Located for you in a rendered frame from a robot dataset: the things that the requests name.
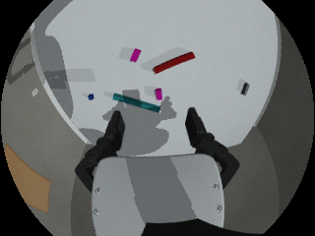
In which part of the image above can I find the small magenta block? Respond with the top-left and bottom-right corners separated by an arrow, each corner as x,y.
130,48 -> 142,62
156,88 -> 162,100

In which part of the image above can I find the turquoise rod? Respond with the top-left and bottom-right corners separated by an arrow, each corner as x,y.
112,93 -> 160,113

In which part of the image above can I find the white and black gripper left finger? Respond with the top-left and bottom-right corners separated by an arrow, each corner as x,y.
75,110 -> 125,192

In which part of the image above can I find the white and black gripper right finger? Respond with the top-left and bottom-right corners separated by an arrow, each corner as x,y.
185,107 -> 240,189

